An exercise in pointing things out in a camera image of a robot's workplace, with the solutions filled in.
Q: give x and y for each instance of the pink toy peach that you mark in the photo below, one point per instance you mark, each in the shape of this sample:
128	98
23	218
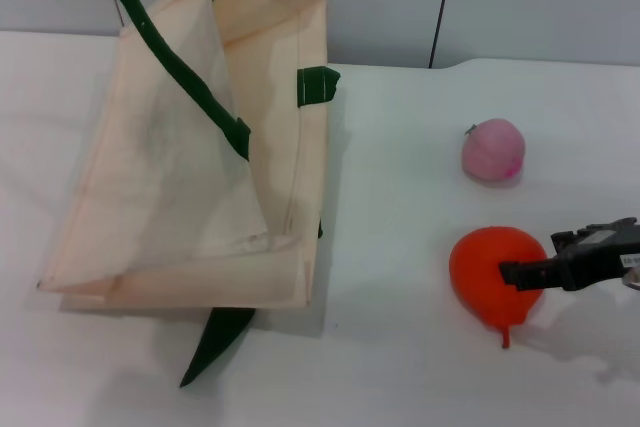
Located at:
492	149

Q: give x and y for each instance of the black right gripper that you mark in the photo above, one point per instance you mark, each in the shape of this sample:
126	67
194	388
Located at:
600	252

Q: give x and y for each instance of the orange toy fruit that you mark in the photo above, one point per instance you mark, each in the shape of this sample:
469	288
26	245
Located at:
475	267

